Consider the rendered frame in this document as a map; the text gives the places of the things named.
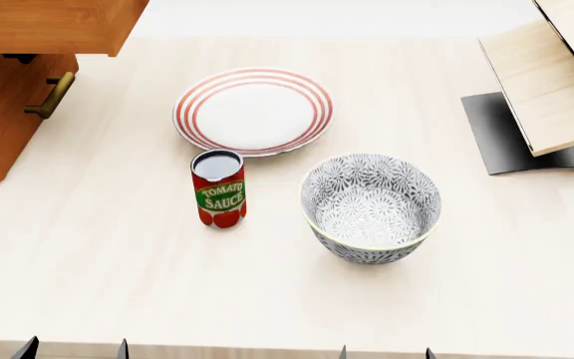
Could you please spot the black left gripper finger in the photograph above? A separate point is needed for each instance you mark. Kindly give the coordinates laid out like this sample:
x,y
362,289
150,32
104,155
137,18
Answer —
x,y
123,351
28,351

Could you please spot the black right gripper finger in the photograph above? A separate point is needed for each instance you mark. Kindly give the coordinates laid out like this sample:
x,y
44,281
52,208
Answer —
x,y
431,354
343,353

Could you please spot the brown wooden cabinet drawer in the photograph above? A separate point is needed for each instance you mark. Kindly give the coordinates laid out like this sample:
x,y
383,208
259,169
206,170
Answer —
x,y
43,26

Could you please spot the grey floral patterned bowl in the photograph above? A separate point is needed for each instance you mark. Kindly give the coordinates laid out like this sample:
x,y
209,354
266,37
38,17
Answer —
x,y
372,213

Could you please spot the red tomato sauce can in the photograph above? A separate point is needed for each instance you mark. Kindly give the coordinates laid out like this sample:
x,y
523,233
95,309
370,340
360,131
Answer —
x,y
219,194

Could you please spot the white plate with red rings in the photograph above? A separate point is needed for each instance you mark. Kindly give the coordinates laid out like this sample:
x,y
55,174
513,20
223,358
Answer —
x,y
253,112

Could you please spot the light wooden shelf rack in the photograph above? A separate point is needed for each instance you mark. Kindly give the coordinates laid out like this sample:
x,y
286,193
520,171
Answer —
x,y
551,93

